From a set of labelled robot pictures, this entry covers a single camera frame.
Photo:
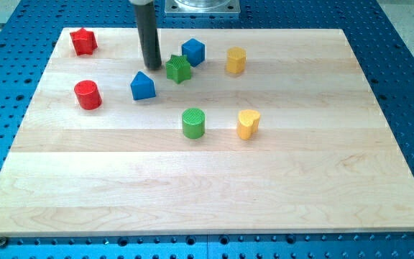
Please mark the white rod mount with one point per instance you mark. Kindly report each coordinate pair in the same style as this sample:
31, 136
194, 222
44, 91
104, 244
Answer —
141, 1

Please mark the yellow hexagon block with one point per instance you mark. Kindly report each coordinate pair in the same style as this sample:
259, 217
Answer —
236, 60

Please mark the green cylinder block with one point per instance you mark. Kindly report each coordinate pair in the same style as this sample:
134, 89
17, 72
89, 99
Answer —
193, 123

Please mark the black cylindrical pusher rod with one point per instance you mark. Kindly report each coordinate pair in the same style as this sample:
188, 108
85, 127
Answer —
148, 36

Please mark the yellow heart block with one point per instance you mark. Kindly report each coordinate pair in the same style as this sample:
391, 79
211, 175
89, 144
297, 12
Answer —
248, 123

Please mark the green star block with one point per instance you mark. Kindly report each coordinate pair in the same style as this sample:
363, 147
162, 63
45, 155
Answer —
178, 68

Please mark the blue cube block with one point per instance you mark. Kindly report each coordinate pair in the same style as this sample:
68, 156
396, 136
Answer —
194, 50

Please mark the red star block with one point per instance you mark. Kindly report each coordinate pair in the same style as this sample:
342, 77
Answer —
84, 41

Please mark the blue perforated metal table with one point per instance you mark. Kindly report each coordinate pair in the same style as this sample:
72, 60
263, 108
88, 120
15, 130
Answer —
30, 35

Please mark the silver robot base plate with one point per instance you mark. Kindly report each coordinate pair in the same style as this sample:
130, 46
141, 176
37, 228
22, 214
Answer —
197, 7

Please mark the red cylinder block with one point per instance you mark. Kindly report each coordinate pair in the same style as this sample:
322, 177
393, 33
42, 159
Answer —
87, 94

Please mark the wooden board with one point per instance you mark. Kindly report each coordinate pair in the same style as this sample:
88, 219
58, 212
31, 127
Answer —
323, 159

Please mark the blue triangular prism block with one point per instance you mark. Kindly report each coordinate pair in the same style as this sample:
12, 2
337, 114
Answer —
142, 87

